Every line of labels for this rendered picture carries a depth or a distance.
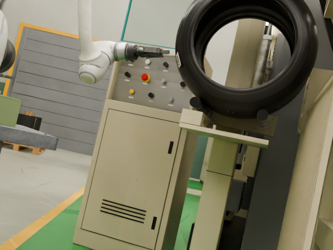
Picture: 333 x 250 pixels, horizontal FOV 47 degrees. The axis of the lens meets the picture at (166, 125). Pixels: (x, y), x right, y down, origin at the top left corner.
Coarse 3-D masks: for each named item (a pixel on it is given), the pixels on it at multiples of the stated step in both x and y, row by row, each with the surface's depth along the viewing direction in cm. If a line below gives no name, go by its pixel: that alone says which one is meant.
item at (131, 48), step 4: (132, 44) 182; (128, 48) 180; (132, 48) 180; (136, 48) 179; (128, 52) 180; (132, 52) 179; (136, 52) 179; (140, 52) 179; (128, 56) 181; (132, 56) 180; (136, 56) 183; (140, 56) 185; (132, 60) 184
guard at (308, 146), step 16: (320, 96) 135; (320, 112) 129; (320, 128) 120; (304, 144) 163; (320, 144) 114; (304, 160) 148; (320, 160) 101; (304, 176) 137; (320, 176) 100; (288, 192) 186; (304, 192) 128; (320, 192) 99; (288, 208) 176; (304, 208) 119; (288, 224) 159; (304, 224) 110; (288, 240) 147; (304, 240) 99
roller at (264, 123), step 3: (258, 111) 155; (261, 111) 154; (264, 111) 154; (258, 114) 154; (261, 114) 154; (264, 114) 154; (267, 114) 153; (258, 117) 154; (261, 117) 154; (264, 117) 153; (267, 117) 153; (258, 120) 161; (261, 120) 155; (264, 120) 154; (267, 120) 161; (258, 123) 174; (261, 123) 165; (264, 123) 164; (267, 123) 173; (261, 126) 179; (264, 126) 178
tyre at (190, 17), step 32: (224, 0) 184; (256, 0) 184; (288, 0) 156; (192, 32) 164; (288, 32) 182; (192, 64) 162; (288, 64) 153; (224, 96) 158; (256, 96) 155; (288, 96) 157
